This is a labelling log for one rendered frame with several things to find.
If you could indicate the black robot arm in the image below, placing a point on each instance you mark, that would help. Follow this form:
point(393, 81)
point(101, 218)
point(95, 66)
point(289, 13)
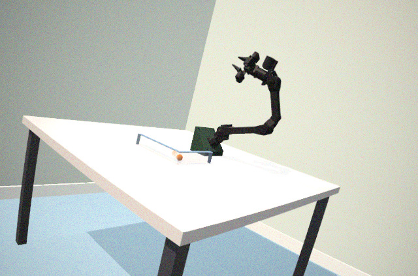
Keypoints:
point(273, 82)

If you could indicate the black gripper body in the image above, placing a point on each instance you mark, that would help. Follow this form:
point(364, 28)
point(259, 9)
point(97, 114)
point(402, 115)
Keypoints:
point(240, 75)

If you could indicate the clear low corner walls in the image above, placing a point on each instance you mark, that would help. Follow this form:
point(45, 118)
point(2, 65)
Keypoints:
point(173, 156)

